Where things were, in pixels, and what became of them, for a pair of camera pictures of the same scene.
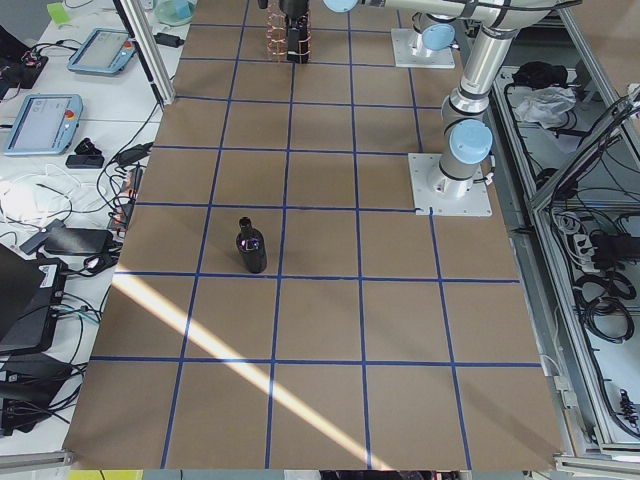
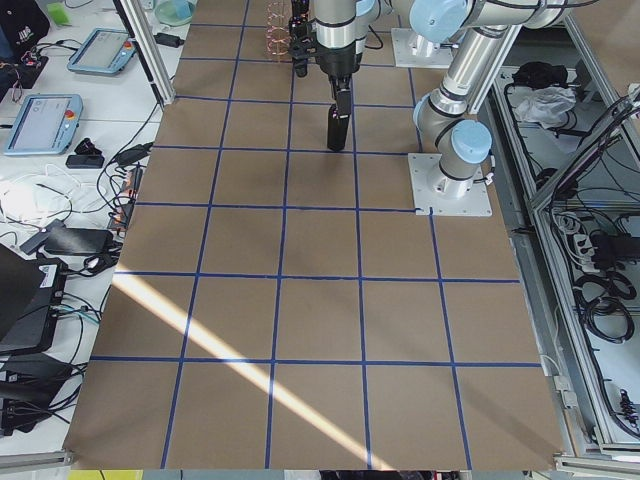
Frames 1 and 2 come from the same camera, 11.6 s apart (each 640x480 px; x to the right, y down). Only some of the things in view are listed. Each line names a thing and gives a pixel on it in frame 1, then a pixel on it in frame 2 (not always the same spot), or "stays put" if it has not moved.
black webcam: (86, 156) stays put
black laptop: (31, 293) stays put
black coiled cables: (600, 301) stays put
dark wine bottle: (251, 244) to (338, 128)
